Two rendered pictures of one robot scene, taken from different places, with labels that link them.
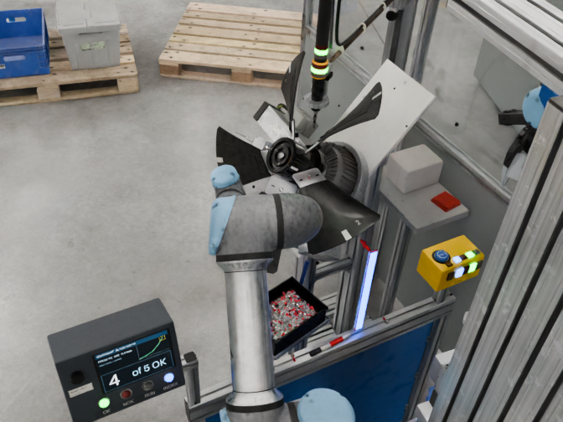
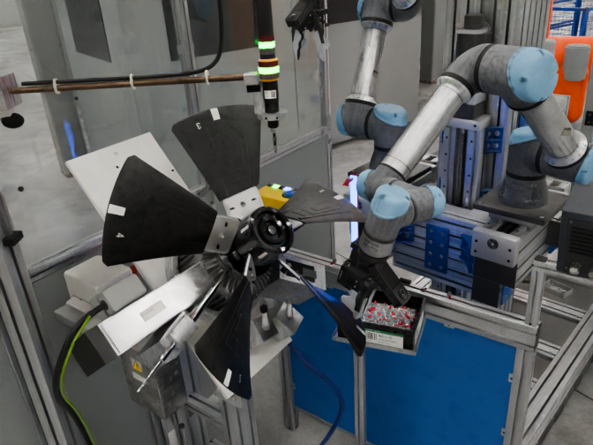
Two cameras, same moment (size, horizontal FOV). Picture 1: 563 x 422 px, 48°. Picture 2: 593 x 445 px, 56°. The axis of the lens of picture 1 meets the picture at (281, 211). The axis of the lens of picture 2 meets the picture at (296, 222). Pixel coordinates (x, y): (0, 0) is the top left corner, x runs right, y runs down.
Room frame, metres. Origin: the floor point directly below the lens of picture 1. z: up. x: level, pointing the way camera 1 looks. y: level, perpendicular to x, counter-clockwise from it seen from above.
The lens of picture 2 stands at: (1.94, 1.06, 1.78)
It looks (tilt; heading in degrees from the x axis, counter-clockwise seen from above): 26 degrees down; 247
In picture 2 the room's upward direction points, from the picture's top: 4 degrees counter-clockwise
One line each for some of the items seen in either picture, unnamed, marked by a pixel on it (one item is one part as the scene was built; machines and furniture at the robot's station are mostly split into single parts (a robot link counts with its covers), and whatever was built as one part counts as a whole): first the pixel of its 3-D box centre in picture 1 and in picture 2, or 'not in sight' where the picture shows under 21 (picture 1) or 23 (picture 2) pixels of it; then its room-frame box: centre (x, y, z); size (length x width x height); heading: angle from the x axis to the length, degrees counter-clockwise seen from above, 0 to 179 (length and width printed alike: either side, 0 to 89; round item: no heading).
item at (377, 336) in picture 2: (283, 315); (381, 317); (1.25, -0.03, 0.85); 0.22 x 0.17 x 0.07; 134
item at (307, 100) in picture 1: (319, 84); (266, 94); (1.51, -0.08, 1.50); 0.09 x 0.07 x 0.10; 155
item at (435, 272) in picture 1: (449, 264); (280, 206); (1.34, -0.51, 1.02); 0.16 x 0.10 x 0.11; 120
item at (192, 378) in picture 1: (192, 379); (536, 291); (0.93, 0.20, 0.96); 0.03 x 0.03 x 0.20; 30
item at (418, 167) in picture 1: (411, 166); (96, 287); (1.96, -0.49, 0.92); 0.17 x 0.16 x 0.11; 120
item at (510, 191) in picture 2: not in sight; (524, 184); (0.67, -0.11, 1.09); 0.15 x 0.15 x 0.10
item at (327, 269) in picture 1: (329, 268); (211, 411); (1.73, -0.20, 0.56); 0.19 x 0.04 x 0.04; 120
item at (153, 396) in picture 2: not in sight; (153, 371); (1.87, -0.26, 0.73); 0.15 x 0.09 x 0.22; 120
